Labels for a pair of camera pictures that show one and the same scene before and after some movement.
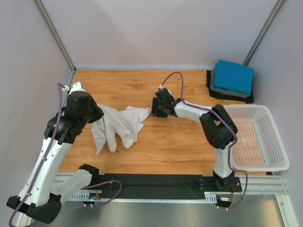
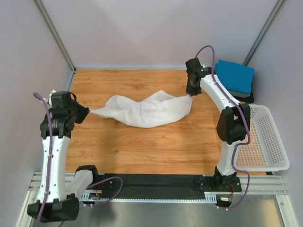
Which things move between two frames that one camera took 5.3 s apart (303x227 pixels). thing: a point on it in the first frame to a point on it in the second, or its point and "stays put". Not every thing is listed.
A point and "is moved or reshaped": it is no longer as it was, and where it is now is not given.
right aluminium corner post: x=264 y=31 stays put
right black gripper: x=154 y=111 to x=191 y=92
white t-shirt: x=126 y=123 is moved or reshaped
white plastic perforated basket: x=260 y=146 stays put
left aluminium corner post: x=54 y=33 stays put
